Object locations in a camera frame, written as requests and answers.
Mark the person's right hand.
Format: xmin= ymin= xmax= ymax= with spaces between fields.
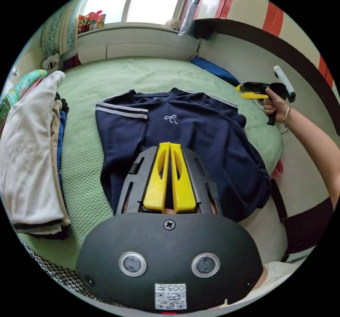
xmin=262 ymin=87 xmax=292 ymax=124

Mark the grey plush toy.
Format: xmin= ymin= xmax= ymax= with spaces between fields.
xmin=42 ymin=52 xmax=65 ymax=71

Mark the person's right forearm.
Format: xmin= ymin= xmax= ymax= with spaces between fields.
xmin=282 ymin=106 xmax=340 ymax=204

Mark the green floral quilt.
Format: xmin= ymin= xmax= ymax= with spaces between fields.
xmin=0 ymin=69 xmax=49 ymax=116

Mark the dark blue t-shirt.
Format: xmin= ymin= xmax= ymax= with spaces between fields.
xmin=95 ymin=87 xmax=272 ymax=223

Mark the colourful printed bag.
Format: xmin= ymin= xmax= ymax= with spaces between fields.
xmin=77 ymin=10 xmax=107 ymax=35

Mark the bed with green mat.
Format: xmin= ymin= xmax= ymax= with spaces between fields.
xmin=16 ymin=55 xmax=285 ymax=310

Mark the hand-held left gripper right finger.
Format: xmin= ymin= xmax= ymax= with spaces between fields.
xmin=171 ymin=143 xmax=199 ymax=214

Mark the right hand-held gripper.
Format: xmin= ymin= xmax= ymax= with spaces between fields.
xmin=234 ymin=81 xmax=287 ymax=126

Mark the window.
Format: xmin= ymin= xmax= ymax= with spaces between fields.
xmin=79 ymin=0 xmax=198 ymax=29

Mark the small white fan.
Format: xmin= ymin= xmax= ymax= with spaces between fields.
xmin=164 ymin=18 xmax=182 ymax=31

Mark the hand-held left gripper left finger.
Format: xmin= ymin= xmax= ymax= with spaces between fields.
xmin=143 ymin=142 xmax=171 ymax=213

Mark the blue cloth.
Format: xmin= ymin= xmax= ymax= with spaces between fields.
xmin=189 ymin=55 xmax=240 ymax=87

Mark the pile of clothes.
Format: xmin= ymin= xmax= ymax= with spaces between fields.
xmin=0 ymin=70 xmax=72 ymax=240

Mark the green patterned curtain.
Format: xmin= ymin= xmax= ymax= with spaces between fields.
xmin=39 ymin=3 xmax=81 ymax=55

